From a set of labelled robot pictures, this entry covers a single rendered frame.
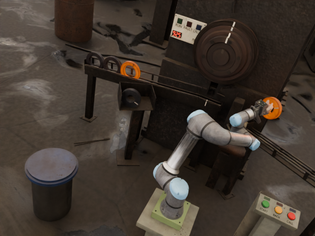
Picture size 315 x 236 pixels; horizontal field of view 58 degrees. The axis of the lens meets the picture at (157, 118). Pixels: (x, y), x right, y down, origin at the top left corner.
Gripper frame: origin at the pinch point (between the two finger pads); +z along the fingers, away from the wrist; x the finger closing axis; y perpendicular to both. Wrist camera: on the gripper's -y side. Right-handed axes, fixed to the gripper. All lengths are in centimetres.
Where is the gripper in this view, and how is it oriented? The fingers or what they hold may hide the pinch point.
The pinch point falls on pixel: (271, 106)
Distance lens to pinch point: 213.5
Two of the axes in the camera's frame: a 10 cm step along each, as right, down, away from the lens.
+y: -0.2, -7.4, -6.7
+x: -4.9, -5.8, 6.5
